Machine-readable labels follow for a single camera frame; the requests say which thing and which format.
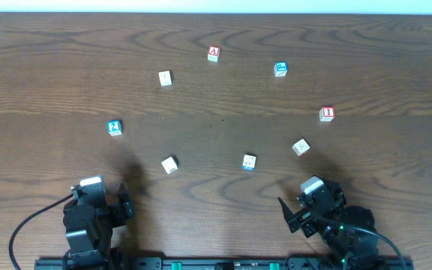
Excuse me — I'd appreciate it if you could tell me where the red letter I block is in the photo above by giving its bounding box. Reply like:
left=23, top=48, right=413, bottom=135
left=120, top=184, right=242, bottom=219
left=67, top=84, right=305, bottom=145
left=319, top=106, right=335, bottom=122

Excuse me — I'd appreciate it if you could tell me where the red letter A block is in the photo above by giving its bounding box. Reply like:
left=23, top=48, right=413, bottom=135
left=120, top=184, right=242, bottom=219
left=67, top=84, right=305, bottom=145
left=207, top=46, right=221, bottom=62

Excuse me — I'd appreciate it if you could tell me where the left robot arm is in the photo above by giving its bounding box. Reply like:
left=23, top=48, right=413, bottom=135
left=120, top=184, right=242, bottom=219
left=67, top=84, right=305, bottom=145
left=61, top=181, right=134, bottom=269

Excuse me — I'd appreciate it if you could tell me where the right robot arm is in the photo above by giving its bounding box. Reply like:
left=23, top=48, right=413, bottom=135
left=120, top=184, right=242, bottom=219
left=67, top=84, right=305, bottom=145
left=278, top=175, right=379, bottom=269

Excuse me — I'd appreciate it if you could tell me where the white block green B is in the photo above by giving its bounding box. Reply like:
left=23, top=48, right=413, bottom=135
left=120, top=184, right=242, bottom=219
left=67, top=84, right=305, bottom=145
left=161, top=156, right=179, bottom=174

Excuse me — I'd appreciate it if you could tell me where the white block right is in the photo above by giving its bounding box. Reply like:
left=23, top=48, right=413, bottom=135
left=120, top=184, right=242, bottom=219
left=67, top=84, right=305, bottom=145
left=292, top=139, right=311, bottom=156

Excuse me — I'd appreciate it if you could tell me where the blue number 2 block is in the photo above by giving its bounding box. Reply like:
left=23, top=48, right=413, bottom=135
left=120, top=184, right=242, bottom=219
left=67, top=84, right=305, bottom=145
left=107, top=120, right=122, bottom=137

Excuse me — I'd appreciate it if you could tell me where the white block blue bottom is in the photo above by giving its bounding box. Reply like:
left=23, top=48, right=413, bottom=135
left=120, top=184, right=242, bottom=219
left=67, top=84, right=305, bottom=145
left=241, top=154, right=257, bottom=171

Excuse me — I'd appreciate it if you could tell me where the white block upper left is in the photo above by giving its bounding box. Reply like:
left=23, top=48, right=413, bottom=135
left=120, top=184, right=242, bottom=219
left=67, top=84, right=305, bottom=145
left=158, top=70, right=173, bottom=86

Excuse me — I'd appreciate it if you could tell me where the blue picture block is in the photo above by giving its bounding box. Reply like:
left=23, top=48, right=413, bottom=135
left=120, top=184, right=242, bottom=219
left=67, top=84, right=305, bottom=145
left=274, top=61, right=288, bottom=77

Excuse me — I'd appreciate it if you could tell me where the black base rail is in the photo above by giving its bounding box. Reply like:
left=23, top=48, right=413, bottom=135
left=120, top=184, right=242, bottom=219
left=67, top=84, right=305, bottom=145
left=34, top=256, right=414, bottom=270

